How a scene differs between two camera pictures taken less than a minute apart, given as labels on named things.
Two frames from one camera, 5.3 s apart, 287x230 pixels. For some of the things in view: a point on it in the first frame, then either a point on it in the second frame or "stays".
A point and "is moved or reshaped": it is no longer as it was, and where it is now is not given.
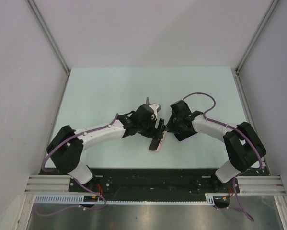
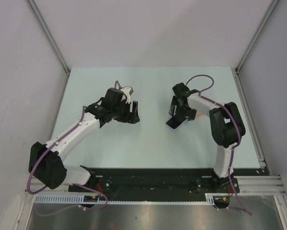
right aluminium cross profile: (260, 185) stays
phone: (181, 136) is moved or reshaped
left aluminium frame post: (49, 36) stays
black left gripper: (154, 133) -> (135, 117)
